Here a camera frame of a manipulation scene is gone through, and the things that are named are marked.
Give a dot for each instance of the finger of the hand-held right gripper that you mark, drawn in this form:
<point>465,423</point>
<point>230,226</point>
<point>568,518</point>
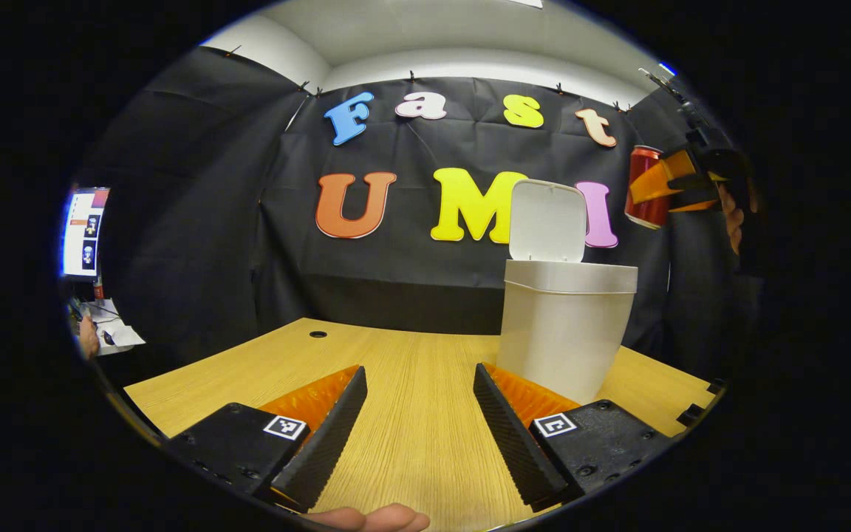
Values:
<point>654,181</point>

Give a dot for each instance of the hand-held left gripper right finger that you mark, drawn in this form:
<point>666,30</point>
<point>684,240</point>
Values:
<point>514,443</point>

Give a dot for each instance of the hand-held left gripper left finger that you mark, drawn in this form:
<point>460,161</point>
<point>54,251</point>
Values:
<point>329,443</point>

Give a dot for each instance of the red pop can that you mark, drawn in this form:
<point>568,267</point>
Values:
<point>643,210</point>

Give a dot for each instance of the white desktop garbage bin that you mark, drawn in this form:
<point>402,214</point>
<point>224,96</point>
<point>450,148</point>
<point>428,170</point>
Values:
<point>566,325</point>

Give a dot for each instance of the wooden desktop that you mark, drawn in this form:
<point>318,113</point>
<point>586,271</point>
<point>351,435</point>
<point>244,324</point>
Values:
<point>396,369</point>

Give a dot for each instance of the ceiling light panel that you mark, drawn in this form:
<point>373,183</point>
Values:
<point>527,3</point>

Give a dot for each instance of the black backdrop cloth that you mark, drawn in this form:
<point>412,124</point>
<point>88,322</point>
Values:
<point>196,236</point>

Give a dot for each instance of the white papers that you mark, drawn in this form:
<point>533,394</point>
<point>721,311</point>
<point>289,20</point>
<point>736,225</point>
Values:
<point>111,329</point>

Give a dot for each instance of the computer monitor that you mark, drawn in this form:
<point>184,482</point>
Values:
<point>84,233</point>

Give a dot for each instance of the black desk edge bracket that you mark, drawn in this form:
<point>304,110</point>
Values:
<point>689,414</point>
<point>716,385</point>

